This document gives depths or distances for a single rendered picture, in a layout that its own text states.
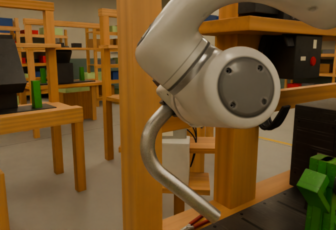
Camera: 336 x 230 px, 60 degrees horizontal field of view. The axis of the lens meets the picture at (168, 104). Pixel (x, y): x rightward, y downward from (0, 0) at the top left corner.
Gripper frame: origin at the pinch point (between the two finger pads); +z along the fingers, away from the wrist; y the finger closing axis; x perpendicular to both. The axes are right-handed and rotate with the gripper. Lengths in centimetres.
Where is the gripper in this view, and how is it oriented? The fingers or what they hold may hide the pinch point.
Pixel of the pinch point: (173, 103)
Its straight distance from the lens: 59.5
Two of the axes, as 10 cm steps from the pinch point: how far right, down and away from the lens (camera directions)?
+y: -7.1, -6.9, -1.1
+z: -2.1, 0.5, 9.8
